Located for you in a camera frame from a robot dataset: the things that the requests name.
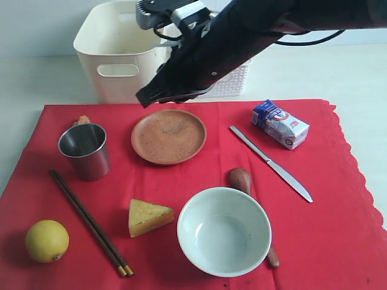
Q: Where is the yellow lemon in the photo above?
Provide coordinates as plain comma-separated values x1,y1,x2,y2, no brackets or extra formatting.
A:
25,220,70,263

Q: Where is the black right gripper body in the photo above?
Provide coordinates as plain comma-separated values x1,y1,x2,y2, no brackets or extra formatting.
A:
151,18,260,96

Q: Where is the silver table knife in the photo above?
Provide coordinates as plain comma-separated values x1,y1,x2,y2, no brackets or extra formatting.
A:
229,126,313,203

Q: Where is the dark brown chopstick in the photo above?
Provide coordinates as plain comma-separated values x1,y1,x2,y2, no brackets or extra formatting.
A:
51,169,135,276
48,170,128,278

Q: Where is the white ceramic bowl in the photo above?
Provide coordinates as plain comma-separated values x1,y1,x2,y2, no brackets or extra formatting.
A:
177,187,272,277

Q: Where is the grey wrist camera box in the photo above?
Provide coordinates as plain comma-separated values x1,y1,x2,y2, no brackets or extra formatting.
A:
135,0,211,30

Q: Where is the white perforated plastic basket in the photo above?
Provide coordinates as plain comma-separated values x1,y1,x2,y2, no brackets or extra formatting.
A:
163,22,253,98

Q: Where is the red table cloth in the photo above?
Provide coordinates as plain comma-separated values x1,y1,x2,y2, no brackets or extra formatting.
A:
1,100,386,289

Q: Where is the white blue milk carton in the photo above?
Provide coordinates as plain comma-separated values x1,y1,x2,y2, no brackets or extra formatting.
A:
252,100,310,150

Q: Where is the yellow cheese wedge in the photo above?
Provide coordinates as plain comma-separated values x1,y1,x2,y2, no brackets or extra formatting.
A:
128,199,175,237

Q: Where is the stainless steel cup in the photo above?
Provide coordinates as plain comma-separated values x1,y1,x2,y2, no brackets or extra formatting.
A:
58,123,110,181

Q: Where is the cream plastic tub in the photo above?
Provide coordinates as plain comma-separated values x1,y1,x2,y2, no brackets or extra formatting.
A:
73,1,166,104

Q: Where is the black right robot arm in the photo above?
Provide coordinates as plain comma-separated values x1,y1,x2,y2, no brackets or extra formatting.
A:
135,1,386,107

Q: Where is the brown wooden spoon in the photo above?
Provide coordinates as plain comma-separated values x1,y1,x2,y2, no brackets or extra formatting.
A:
226,167,280,268

